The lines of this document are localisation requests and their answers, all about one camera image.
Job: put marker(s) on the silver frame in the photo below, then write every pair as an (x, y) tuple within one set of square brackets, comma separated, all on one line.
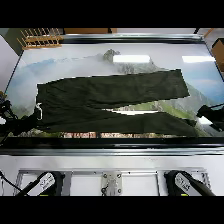
[(133, 152)]

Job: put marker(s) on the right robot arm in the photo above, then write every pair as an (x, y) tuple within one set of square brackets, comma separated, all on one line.
[(213, 115)]

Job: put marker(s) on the brown cardboard box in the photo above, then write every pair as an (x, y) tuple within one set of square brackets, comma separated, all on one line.
[(219, 50)]

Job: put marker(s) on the wooden rack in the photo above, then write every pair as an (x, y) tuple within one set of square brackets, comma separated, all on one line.
[(41, 40)]

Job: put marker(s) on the dark green pants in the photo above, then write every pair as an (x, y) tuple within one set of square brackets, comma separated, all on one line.
[(110, 91)]

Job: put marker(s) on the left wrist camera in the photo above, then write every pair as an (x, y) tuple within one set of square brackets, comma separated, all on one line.
[(5, 108)]

